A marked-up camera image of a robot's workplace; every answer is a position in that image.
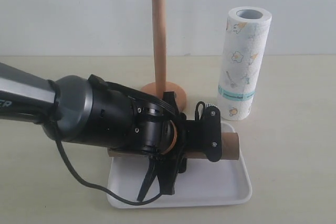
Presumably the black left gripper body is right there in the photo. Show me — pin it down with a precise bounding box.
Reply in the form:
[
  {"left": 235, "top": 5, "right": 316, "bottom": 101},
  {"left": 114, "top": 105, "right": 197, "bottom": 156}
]
[{"left": 131, "top": 91, "right": 223, "bottom": 162}]

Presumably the brown cardboard tube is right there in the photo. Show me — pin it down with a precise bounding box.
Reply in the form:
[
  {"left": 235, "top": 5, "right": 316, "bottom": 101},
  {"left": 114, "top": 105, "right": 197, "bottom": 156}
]
[{"left": 108, "top": 132, "right": 240, "bottom": 160}]

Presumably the patterned paper towel roll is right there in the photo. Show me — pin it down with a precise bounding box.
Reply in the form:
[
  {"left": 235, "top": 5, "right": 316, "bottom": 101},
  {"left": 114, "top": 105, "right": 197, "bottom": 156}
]
[{"left": 217, "top": 6, "right": 272, "bottom": 121}]

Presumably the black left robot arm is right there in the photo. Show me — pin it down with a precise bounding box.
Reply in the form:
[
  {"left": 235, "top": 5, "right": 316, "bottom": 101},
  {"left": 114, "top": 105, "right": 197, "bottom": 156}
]
[{"left": 1, "top": 64, "right": 222, "bottom": 205}]

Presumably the wooden paper towel holder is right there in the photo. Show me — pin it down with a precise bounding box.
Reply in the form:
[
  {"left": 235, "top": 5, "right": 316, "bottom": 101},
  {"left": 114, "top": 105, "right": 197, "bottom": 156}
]
[{"left": 141, "top": 0, "right": 187, "bottom": 111}]

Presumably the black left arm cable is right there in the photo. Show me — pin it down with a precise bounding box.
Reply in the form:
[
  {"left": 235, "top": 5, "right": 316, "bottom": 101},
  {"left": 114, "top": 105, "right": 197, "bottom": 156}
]
[{"left": 51, "top": 79, "right": 182, "bottom": 205}]

